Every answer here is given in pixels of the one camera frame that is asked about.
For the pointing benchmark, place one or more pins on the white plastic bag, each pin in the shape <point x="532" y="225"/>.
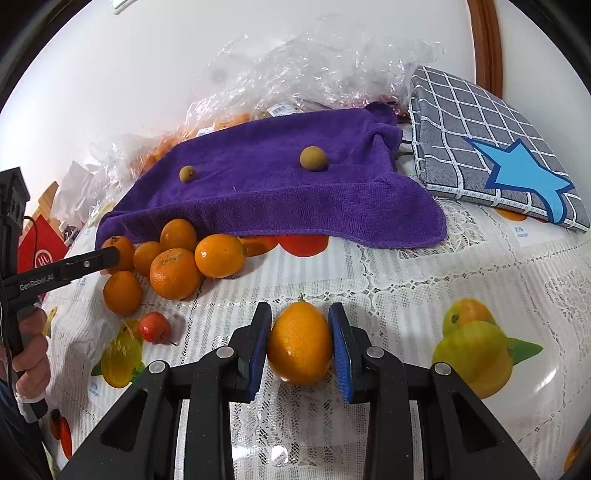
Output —
<point x="71" y="203"/>

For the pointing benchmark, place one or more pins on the small orange kumquat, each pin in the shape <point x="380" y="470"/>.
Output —
<point x="143" y="256"/>

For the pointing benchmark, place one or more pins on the person's left hand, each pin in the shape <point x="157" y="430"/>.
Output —
<point x="33" y="361"/>

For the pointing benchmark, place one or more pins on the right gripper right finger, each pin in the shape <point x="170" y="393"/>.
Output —
<point x="461" y="438"/>

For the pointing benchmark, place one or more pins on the orange tangerine front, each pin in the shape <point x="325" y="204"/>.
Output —
<point x="122" y="293"/>

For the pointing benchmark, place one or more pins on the oval orange kumquat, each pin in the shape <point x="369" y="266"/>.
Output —
<point x="300" y="344"/>

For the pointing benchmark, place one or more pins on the large round orange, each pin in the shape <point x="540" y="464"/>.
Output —
<point x="173" y="274"/>

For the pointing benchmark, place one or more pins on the small red fruit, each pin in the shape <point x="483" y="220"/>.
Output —
<point x="154" y="328"/>

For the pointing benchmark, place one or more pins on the white wall light switch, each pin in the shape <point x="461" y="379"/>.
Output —
<point x="120" y="5"/>

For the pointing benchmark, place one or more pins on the small clear plastic bag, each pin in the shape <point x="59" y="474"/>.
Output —
<point x="123" y="158"/>

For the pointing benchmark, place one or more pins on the large orange with stem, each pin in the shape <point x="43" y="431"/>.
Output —
<point x="126" y="252"/>

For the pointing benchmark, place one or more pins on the brownish green longan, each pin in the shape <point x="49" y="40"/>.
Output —
<point x="187" y="174"/>
<point x="313" y="158"/>

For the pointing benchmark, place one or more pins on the wooden chair frame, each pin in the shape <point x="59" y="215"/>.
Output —
<point x="45" y="201"/>

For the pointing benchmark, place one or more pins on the fruit print plastic tablecloth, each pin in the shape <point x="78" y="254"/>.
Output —
<point x="534" y="278"/>

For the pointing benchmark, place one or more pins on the small orange tangerine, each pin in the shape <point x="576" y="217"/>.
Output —
<point x="178" y="233"/>

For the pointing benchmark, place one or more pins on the purple towel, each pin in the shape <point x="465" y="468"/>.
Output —
<point x="250" y="182"/>

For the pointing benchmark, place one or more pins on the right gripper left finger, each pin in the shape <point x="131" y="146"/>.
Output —
<point x="137" y="437"/>

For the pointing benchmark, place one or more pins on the red paper bag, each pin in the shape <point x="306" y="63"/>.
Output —
<point x="40" y="246"/>

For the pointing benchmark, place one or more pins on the clear plastic bag of fruit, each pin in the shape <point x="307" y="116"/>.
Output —
<point x="332" y="64"/>

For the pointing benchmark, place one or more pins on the grey checked star cushion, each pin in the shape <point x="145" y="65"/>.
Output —
<point x="471" y="145"/>

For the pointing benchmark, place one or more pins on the brown wooden door frame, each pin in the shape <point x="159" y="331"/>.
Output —
<point x="487" y="46"/>

